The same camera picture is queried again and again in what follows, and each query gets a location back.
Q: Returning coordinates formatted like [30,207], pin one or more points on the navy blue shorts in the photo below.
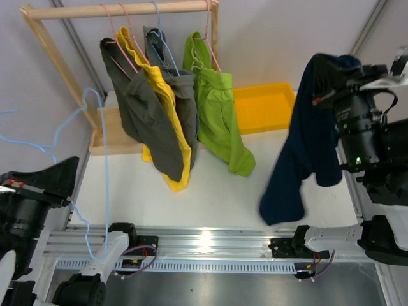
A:
[309,149]

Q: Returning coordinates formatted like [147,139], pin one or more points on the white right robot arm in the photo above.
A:
[380,192]

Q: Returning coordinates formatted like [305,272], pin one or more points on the pink hanger of olive shorts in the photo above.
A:
[116,39]

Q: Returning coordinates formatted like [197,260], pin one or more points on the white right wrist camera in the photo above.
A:
[395,77]

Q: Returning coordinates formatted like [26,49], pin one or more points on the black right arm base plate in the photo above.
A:
[284,248]

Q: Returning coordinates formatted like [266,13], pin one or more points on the yellow shorts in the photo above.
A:
[168,150]

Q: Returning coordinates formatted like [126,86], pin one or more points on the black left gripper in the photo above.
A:
[55,183]

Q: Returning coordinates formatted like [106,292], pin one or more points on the lime green shorts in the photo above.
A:
[215,102]

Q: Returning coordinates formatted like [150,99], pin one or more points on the pink hanger of green shorts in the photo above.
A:
[206,37]

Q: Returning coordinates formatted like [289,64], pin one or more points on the light grey shorts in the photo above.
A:
[180,81]

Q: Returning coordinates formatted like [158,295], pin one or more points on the slotted white cable duct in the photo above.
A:
[208,266]

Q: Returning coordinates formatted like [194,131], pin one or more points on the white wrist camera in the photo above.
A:
[395,77]
[4,189]

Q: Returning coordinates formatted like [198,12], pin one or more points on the blue hanger of grey shorts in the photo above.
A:
[167,44]

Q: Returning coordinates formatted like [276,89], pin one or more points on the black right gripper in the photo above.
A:
[364,72]

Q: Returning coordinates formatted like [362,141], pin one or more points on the aluminium mounting rail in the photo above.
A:
[198,243]

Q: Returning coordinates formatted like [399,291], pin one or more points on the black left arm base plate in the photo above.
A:
[143,245]

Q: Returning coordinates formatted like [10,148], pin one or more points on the pink hanger of yellow shorts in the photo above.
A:
[133,35]

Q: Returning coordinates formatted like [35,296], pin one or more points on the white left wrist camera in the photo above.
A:
[4,189]

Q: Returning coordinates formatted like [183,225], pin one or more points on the dark olive grey shorts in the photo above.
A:
[132,92]

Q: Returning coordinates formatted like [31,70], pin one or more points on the yellow plastic tray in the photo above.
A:
[264,108]

